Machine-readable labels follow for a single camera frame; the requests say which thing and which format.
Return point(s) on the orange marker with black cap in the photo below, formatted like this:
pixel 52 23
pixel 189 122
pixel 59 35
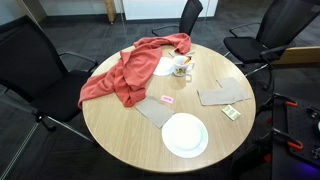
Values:
pixel 187 60

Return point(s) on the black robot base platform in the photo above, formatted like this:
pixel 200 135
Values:
pixel 300 120

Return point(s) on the pink sticky label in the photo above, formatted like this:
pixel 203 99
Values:
pixel 167 99

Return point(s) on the white mug with floral print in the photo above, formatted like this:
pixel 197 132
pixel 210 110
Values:
pixel 180 70

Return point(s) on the small clear plastic wrapper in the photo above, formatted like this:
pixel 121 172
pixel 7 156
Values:
pixel 186 78

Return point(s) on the red cloth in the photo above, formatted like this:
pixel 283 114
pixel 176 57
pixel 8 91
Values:
pixel 133 73

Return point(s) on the large white plate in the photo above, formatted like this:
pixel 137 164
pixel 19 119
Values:
pixel 185 135

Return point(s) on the small white tag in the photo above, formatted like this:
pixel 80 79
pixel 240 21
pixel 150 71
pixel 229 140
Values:
pixel 230 112

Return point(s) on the black mesh office chair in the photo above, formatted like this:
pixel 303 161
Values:
pixel 26 63
pixel 283 23
pixel 191 15

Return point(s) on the white cabinet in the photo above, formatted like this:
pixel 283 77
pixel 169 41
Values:
pixel 170 8

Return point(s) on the beige wooden desk panel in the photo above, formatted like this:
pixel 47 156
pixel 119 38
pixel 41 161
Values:
pixel 296 55

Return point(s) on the light wooden post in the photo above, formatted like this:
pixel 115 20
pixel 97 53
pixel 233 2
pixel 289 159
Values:
pixel 110 10

